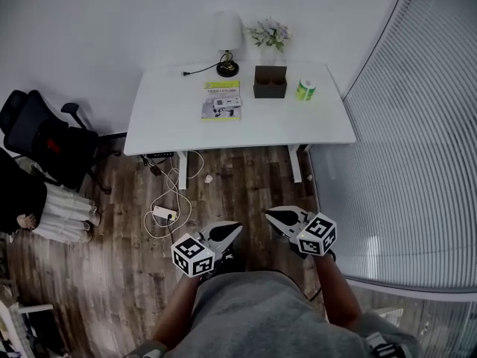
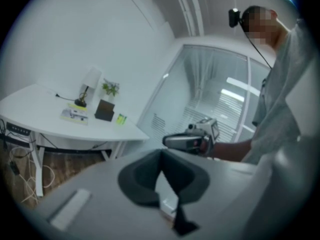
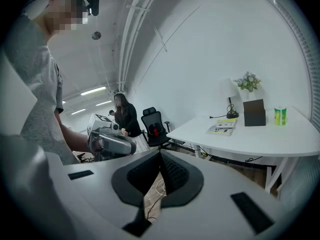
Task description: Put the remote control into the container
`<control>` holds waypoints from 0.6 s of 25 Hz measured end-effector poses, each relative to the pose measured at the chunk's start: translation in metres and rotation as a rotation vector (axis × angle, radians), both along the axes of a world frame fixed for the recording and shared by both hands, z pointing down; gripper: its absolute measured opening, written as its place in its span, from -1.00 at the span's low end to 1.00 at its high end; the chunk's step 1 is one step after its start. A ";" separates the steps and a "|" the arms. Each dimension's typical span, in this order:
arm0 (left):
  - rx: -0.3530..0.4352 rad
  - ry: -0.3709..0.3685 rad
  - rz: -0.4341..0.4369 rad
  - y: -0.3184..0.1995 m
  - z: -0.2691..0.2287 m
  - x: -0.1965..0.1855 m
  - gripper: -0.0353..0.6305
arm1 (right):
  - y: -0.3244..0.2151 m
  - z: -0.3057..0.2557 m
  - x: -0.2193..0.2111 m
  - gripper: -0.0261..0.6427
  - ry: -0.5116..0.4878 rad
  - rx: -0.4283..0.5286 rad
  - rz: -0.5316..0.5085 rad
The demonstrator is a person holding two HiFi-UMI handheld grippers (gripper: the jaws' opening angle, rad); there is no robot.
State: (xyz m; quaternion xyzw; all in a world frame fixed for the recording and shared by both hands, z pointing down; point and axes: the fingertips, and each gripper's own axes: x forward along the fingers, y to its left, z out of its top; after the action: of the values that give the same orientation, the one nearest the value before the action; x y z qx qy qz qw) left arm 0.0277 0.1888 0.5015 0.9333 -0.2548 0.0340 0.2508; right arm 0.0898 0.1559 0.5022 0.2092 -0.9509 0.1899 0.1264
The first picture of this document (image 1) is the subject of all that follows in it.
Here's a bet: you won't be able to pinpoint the person's black sneaker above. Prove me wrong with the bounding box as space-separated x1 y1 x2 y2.
223 250 241 271

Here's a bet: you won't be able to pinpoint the yellow-green grey book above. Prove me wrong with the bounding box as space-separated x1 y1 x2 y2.
200 80 242 122

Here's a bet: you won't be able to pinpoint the person's right forearm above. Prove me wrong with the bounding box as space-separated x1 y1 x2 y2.
315 251 362 330

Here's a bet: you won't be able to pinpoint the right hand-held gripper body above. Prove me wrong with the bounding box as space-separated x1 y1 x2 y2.
286 212 338 260

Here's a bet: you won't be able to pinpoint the black office chair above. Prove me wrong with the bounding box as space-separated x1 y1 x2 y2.
0 89 113 193

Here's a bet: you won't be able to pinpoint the white shade table lamp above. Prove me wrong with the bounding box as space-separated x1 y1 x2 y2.
212 10 245 78

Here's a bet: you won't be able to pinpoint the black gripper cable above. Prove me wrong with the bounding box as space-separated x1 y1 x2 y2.
303 250 336 302

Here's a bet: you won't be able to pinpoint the white desk leg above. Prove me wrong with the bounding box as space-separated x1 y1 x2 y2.
177 150 189 190
288 144 312 184

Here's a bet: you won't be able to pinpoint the person's left forearm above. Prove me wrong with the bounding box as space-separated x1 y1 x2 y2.
152 272 200 348

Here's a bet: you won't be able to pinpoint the dark brown wooden box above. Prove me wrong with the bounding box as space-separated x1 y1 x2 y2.
253 64 288 99

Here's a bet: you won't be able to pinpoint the person's grey shirt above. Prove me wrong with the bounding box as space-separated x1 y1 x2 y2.
126 270 422 358

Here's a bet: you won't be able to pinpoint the flower bouquet in white vase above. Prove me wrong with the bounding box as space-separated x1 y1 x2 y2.
246 16 294 65

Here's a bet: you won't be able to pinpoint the black lamp cable with plug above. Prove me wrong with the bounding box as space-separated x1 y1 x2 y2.
181 62 221 77

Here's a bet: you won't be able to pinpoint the white venetian blinds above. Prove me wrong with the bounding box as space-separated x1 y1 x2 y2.
309 0 477 358

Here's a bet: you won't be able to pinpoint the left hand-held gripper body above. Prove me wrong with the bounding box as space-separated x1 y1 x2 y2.
171 231 224 277

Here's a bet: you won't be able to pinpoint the white power strip with cables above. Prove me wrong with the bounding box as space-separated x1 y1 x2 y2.
143 149 206 238

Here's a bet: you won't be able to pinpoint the white strap with black buckle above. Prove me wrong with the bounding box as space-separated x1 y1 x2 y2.
367 332 407 358

